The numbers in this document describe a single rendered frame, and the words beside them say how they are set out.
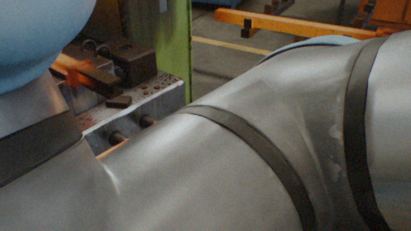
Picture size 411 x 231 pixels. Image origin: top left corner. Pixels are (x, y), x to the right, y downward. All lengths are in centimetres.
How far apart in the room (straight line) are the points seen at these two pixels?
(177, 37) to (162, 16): 10
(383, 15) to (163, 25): 315
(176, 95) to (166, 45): 26
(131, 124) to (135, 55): 15
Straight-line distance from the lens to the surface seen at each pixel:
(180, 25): 108
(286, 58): 16
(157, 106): 77
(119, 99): 73
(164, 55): 104
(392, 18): 397
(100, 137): 70
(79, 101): 72
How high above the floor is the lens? 129
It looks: 34 degrees down
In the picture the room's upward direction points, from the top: straight up
